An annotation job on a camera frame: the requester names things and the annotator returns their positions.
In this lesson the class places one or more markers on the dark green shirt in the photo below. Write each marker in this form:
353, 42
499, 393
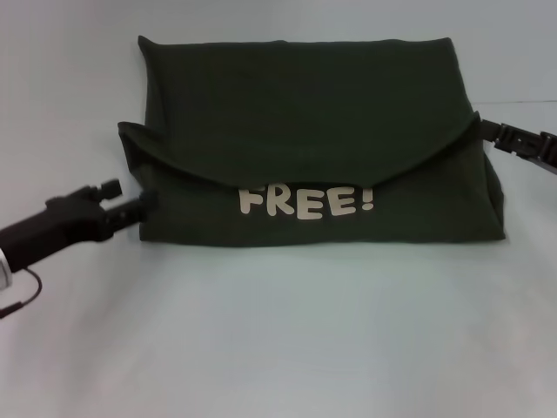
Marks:
304, 109

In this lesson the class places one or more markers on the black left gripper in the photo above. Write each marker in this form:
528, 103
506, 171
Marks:
52, 231

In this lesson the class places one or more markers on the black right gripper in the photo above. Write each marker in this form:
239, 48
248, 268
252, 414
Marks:
549, 150

